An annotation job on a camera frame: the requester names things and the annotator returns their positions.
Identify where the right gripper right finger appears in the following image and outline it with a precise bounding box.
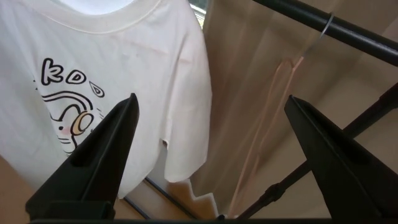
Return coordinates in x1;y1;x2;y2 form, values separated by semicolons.
284;95;398;220

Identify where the white garment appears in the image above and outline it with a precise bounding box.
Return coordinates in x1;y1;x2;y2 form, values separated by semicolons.
0;0;213;200

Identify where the black clothes rack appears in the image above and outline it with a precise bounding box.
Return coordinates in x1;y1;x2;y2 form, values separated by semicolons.
123;0;398;220

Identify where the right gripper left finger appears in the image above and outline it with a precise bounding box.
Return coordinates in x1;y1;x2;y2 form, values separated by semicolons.
25;92;141;220

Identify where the pink clothes hanger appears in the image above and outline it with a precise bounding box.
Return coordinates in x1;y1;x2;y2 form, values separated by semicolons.
228;12;335;218

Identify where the beige curtain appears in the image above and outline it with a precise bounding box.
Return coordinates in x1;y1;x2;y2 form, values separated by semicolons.
188;0;398;220

